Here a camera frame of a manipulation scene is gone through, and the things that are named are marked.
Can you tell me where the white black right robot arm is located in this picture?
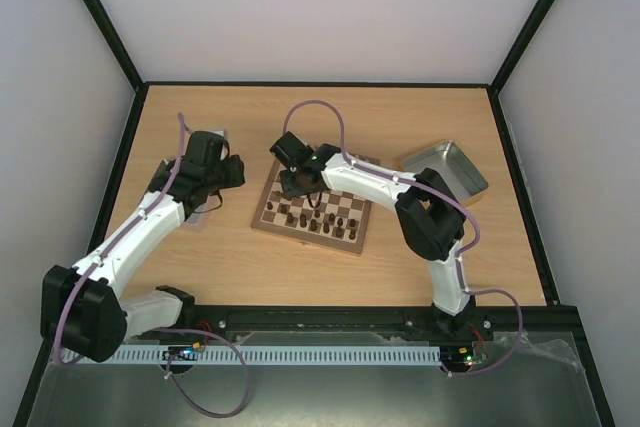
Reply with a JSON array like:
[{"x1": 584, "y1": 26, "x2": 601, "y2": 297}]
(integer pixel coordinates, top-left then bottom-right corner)
[{"x1": 270, "y1": 131, "x2": 471, "y2": 339}]

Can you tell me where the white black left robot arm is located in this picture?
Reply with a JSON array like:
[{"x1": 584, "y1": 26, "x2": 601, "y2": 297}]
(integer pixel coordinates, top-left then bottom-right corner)
[{"x1": 41, "y1": 131, "x2": 245, "y2": 365}]

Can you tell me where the wooden chess board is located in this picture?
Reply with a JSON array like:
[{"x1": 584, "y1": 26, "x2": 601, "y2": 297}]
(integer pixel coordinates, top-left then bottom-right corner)
[{"x1": 251, "y1": 160, "x2": 372, "y2": 255}]

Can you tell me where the metal tin lid left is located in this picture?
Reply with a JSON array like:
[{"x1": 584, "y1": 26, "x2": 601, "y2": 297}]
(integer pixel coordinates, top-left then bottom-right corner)
[{"x1": 179, "y1": 213, "x2": 209, "y2": 232}]

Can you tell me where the dark placed piece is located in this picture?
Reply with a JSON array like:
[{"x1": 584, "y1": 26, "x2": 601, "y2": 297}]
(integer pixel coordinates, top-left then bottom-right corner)
[
  {"x1": 334, "y1": 218, "x2": 344, "y2": 238},
  {"x1": 348, "y1": 219, "x2": 358, "y2": 240}
]

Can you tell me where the dark placed piece far right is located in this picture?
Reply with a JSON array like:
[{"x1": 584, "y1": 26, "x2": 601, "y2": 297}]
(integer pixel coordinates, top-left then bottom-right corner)
[{"x1": 348, "y1": 219, "x2": 358, "y2": 240}]

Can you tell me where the metal tin tray right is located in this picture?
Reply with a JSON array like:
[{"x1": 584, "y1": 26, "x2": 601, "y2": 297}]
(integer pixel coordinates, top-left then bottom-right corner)
[{"x1": 400, "y1": 140, "x2": 489, "y2": 206}]

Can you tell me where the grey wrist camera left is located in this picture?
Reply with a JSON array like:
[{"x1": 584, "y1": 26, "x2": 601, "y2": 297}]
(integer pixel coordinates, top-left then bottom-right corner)
[{"x1": 211, "y1": 129, "x2": 228, "y2": 139}]

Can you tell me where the black enclosure frame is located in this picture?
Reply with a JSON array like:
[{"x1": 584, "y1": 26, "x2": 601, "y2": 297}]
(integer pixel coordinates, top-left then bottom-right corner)
[{"x1": 12, "y1": 0, "x2": 616, "y2": 427}]

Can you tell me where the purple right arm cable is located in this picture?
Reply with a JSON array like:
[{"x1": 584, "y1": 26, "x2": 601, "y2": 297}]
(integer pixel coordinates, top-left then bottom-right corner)
[{"x1": 282, "y1": 99, "x2": 525, "y2": 379}]

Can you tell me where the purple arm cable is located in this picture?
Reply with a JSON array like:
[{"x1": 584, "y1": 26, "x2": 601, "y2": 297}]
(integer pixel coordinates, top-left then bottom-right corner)
[
  {"x1": 52, "y1": 112, "x2": 250, "y2": 419},
  {"x1": 282, "y1": 99, "x2": 525, "y2": 379}
]

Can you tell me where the slotted white cable duct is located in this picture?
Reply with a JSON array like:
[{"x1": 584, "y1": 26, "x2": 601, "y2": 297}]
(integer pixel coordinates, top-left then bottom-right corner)
[{"x1": 107, "y1": 344, "x2": 444, "y2": 367}]

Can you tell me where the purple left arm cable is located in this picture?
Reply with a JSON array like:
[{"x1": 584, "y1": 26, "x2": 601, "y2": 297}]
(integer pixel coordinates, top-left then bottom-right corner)
[{"x1": 52, "y1": 112, "x2": 250, "y2": 419}]

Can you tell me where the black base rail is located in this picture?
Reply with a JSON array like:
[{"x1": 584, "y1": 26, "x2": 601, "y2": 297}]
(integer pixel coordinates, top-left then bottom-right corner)
[{"x1": 164, "y1": 304, "x2": 581, "y2": 348}]

